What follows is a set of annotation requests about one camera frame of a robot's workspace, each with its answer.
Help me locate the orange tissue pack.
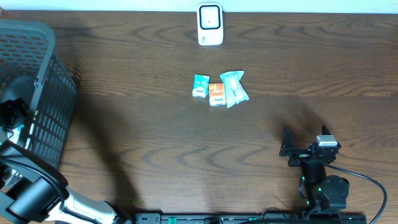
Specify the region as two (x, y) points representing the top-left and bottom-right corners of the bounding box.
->
(209, 83), (226, 106)

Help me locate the teal tissue pack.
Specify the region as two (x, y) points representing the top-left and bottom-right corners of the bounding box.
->
(192, 74), (210, 98)

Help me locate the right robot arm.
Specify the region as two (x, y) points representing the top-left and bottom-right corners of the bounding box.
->
(279, 125), (349, 220)

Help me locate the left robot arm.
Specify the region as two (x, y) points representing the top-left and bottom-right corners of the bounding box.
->
(1, 139), (136, 223)

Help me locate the white barcode scanner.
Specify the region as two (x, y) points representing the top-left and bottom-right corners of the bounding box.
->
(197, 2), (224, 46)

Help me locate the grey plastic mesh basket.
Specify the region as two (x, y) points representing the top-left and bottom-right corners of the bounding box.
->
(1, 19), (77, 168)

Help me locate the right black cable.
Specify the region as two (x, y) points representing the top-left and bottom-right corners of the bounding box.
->
(320, 160), (388, 224)

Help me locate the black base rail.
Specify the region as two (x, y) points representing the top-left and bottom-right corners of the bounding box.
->
(134, 212), (367, 224)

